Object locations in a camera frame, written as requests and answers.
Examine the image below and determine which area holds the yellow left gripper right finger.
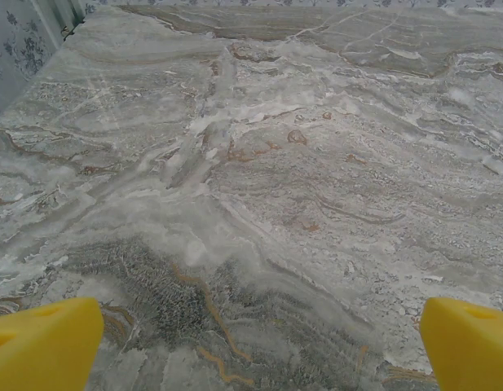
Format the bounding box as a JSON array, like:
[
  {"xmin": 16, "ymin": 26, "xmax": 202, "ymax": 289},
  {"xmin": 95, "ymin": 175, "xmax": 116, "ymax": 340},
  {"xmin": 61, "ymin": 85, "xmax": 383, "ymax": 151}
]
[{"xmin": 420, "ymin": 297, "xmax": 503, "ymax": 391}]

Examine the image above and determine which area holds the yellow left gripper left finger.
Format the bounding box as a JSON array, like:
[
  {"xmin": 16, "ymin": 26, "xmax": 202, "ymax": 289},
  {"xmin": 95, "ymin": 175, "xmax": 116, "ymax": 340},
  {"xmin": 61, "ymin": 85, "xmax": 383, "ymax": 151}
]
[{"xmin": 0, "ymin": 297, "xmax": 105, "ymax": 391}]

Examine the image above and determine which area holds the aluminium frame bar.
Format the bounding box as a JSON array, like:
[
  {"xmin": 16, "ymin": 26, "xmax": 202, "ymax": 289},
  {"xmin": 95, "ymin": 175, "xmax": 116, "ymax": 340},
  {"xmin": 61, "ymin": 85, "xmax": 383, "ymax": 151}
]
[{"xmin": 51, "ymin": 0, "xmax": 98, "ymax": 44}]

